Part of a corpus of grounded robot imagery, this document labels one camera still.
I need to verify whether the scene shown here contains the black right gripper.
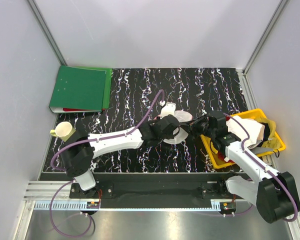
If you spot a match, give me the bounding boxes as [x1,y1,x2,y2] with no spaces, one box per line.
[179,114,216,140]

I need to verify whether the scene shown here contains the white pink mesh laundry bag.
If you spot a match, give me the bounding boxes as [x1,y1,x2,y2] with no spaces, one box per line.
[163,110,193,145]

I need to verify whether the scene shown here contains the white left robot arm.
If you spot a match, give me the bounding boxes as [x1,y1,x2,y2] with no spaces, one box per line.
[59,114,180,198]

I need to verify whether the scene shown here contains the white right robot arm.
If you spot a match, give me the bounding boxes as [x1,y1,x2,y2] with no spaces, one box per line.
[180,110,300,224]

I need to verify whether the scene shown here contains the yellow plastic bin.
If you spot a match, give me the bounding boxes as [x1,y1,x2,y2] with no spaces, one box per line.
[199,108,287,170]

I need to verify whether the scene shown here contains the white garment in bin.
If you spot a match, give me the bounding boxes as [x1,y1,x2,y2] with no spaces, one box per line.
[226,115,265,149]

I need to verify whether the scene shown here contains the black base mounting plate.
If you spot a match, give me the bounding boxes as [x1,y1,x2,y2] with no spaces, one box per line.
[69,172,235,211]

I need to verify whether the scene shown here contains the cream yellow mug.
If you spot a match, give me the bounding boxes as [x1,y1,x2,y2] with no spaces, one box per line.
[50,121,76,142]

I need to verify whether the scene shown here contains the red folder under binder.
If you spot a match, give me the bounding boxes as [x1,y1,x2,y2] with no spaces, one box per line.
[62,108,106,113]

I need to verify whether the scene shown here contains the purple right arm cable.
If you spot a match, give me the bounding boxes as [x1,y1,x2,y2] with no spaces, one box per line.
[223,113,299,223]

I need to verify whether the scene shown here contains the green ring binder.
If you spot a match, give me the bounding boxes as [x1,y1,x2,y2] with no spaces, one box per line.
[49,65,113,114]

